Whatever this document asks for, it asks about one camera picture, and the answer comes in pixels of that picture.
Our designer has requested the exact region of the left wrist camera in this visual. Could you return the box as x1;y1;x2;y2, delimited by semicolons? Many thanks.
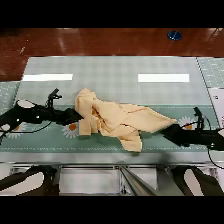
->
46;87;63;110

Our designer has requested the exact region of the pale yellow shirt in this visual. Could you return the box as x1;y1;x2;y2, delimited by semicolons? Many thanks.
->
73;87;178;153

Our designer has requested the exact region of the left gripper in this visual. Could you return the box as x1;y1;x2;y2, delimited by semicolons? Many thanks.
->
54;108;84;127

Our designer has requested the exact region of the black cable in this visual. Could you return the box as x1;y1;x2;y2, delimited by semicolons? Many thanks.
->
201;113;224;169
0;120;54;135

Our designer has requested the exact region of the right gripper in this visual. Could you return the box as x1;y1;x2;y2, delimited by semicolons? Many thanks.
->
160;123;191;148

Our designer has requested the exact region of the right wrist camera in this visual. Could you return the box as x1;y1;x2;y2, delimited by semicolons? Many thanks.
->
192;106;205;131

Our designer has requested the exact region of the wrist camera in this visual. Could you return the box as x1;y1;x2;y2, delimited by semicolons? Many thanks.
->
192;106;205;131
46;87;63;110

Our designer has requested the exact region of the silver frame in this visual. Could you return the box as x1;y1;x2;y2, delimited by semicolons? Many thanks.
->
0;161;224;197

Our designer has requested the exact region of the blue round disc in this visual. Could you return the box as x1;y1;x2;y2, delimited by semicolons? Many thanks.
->
167;30;183;42

